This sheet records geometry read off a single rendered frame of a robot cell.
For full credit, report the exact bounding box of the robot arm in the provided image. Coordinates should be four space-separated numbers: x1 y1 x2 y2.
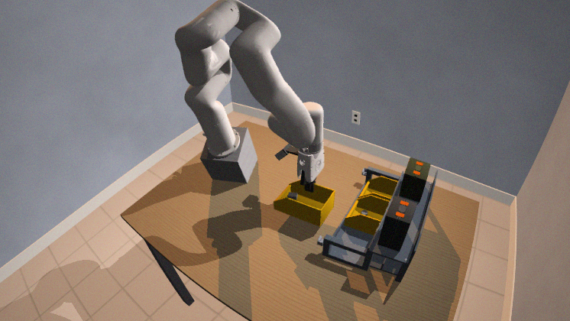
175 0 323 160

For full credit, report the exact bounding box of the grey slanted shelf rack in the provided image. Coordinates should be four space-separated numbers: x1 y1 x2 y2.
317 167 438 282

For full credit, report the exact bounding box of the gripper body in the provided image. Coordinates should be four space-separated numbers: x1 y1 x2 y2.
297 146 324 183

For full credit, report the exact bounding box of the yellow bin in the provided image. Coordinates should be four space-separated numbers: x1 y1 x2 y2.
274 180 335 227
359 176 398 201
345 195 390 235

